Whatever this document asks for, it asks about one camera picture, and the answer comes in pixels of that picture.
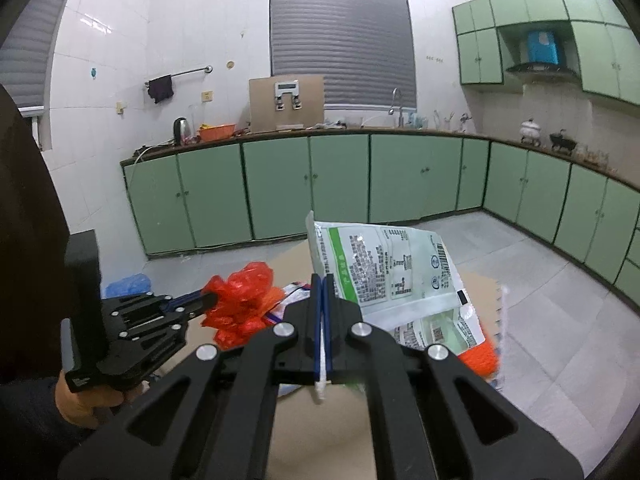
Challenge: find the white green packet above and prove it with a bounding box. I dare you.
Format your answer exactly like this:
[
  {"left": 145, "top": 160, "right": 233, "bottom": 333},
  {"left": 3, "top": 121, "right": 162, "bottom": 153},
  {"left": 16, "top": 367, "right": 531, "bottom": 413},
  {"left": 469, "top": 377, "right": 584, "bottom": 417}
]
[
  {"left": 306, "top": 211, "right": 469, "bottom": 319},
  {"left": 390, "top": 307, "right": 487, "bottom": 356}
]

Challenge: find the metal towel rail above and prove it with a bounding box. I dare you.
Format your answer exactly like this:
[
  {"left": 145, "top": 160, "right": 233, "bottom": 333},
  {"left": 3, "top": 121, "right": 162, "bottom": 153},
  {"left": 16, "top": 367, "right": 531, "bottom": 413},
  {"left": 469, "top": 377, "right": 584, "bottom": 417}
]
[{"left": 145, "top": 65, "right": 214, "bottom": 89}]

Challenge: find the white lidded tureen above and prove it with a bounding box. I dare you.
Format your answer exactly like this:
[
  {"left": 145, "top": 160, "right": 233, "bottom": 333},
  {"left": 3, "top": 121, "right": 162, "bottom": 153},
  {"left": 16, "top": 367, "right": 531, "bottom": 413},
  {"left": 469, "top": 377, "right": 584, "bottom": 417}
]
[{"left": 519, "top": 117, "right": 542, "bottom": 145}]

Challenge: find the person's dark clothing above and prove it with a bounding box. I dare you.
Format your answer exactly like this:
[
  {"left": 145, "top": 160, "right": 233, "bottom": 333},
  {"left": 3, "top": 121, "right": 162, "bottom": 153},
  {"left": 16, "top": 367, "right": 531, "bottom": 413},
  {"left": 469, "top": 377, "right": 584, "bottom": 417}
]
[{"left": 0, "top": 82, "right": 76, "bottom": 386}]

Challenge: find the person's left hand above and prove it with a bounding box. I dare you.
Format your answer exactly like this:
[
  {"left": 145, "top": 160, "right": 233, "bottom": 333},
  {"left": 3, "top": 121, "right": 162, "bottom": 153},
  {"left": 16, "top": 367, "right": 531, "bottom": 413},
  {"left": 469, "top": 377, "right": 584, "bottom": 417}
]
[{"left": 55, "top": 370, "right": 149, "bottom": 430}]

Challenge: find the orange plastic basin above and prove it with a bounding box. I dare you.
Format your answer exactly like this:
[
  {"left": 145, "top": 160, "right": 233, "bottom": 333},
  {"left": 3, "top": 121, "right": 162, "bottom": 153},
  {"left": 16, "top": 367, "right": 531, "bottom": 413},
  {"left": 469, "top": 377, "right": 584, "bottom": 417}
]
[{"left": 196, "top": 123, "right": 236, "bottom": 142}]

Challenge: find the green base cabinet row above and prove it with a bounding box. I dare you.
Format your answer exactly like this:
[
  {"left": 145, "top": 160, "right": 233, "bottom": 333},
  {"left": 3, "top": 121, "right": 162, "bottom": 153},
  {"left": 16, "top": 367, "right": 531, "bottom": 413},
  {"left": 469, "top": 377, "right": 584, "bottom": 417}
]
[{"left": 120, "top": 130, "right": 640, "bottom": 309}]

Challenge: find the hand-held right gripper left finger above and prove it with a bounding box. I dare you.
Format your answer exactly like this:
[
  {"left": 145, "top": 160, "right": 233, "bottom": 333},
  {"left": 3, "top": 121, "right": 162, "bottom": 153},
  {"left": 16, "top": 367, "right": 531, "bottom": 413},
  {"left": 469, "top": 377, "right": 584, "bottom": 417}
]
[{"left": 57, "top": 274, "right": 325, "bottom": 480}]

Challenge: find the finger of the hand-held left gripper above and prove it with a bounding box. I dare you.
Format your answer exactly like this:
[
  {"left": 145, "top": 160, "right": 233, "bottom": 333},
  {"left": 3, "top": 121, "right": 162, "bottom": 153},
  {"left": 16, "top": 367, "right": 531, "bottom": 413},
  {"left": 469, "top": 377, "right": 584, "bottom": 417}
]
[
  {"left": 102, "top": 291, "right": 219, "bottom": 324},
  {"left": 107, "top": 309, "right": 208, "bottom": 387}
]

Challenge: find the metal faucet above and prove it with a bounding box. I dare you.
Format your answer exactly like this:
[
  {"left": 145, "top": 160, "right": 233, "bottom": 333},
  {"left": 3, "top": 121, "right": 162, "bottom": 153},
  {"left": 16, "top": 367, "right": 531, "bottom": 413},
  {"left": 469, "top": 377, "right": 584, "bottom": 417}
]
[{"left": 390, "top": 87, "right": 406, "bottom": 129}]

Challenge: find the red plastic bag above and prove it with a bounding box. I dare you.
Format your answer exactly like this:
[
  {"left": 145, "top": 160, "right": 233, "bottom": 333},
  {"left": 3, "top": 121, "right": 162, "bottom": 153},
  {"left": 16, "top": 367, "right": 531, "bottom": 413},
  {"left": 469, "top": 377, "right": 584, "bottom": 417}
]
[{"left": 200, "top": 261, "right": 279, "bottom": 351}]

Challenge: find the orange net bag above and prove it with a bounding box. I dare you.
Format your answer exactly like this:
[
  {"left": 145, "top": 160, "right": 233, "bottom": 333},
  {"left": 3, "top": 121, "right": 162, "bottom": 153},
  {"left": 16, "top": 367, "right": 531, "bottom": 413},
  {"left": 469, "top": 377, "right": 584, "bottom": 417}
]
[{"left": 457, "top": 332, "right": 501, "bottom": 379}]

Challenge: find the person's left forearm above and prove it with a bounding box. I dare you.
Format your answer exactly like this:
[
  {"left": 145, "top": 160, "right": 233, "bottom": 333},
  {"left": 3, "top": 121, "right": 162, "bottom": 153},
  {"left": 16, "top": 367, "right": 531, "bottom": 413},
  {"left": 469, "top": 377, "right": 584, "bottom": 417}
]
[{"left": 0, "top": 375, "right": 101, "bottom": 480}]

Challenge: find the white wall device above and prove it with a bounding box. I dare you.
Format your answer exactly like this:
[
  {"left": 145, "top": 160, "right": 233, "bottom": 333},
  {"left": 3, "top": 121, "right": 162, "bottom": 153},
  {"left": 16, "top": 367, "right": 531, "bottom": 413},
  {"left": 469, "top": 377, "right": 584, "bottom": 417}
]
[{"left": 273, "top": 81, "right": 304, "bottom": 112}]

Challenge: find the range hood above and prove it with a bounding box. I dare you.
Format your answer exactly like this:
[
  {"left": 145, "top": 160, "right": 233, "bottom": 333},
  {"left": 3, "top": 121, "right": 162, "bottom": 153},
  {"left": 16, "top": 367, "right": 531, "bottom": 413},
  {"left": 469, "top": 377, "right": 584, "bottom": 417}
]
[{"left": 504, "top": 61, "right": 579, "bottom": 79}]

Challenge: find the white power cable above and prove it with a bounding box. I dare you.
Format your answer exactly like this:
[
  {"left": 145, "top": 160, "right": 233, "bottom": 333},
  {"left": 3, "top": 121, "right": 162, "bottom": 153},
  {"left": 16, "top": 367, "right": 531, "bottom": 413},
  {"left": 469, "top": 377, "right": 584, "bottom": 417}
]
[{"left": 133, "top": 143, "right": 176, "bottom": 164}]

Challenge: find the blue plastic bag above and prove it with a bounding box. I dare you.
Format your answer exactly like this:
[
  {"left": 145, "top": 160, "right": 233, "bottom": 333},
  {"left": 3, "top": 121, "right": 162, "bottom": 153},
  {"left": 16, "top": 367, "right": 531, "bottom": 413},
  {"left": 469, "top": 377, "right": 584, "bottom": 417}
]
[{"left": 102, "top": 273, "right": 152, "bottom": 301}]

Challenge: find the upright cardboard board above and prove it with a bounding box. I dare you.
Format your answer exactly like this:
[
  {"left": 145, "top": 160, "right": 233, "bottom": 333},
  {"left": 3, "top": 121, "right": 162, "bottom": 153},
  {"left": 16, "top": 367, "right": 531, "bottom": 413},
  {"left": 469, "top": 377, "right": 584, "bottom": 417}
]
[{"left": 249, "top": 74, "right": 326, "bottom": 131}]

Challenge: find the large grey window blind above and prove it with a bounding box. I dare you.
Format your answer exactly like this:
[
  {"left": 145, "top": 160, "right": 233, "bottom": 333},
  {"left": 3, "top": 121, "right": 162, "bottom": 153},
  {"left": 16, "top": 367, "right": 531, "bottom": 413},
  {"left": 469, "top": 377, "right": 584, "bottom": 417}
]
[{"left": 269, "top": 0, "right": 418, "bottom": 110}]

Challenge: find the black pot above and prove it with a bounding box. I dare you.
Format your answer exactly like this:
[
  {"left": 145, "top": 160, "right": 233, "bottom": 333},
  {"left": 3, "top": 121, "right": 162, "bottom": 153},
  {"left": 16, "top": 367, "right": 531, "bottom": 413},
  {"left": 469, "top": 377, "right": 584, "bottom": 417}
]
[{"left": 548, "top": 129, "right": 576, "bottom": 154}]

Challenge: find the narrow grey window blind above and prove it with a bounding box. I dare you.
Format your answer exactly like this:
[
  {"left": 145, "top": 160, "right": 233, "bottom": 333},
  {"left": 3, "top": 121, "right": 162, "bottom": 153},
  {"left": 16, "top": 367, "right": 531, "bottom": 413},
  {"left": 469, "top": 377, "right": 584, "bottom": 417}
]
[{"left": 0, "top": 0, "right": 87, "bottom": 111}]

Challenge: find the green wall cabinet row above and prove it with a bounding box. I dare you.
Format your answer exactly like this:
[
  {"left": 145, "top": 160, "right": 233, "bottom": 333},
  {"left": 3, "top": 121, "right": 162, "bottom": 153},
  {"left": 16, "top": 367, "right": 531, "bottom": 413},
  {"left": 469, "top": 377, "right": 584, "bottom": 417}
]
[{"left": 452, "top": 0, "right": 640, "bottom": 106}]

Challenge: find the dark towel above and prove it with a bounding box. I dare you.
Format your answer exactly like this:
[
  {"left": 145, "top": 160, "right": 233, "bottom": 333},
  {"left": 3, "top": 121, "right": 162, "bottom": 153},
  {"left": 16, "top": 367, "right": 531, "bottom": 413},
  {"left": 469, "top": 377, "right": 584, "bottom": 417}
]
[{"left": 148, "top": 74, "right": 175, "bottom": 105}]

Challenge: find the row of glass jars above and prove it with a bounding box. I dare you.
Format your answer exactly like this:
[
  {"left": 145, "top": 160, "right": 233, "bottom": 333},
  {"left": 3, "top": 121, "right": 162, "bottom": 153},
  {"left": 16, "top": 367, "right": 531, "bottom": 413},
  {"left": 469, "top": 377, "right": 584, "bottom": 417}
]
[{"left": 575, "top": 143, "right": 621, "bottom": 171}]

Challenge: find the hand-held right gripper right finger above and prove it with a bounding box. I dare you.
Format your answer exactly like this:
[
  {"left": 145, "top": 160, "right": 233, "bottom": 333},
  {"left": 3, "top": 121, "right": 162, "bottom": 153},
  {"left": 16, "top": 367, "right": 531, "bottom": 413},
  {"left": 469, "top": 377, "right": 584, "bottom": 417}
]
[{"left": 324, "top": 274, "right": 586, "bottom": 480}]

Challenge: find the red white blue snack packet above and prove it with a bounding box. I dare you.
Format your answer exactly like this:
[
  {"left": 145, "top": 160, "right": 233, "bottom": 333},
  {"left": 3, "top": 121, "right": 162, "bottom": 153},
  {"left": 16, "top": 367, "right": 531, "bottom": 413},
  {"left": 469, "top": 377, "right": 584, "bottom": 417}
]
[{"left": 265, "top": 282, "right": 314, "bottom": 326}]

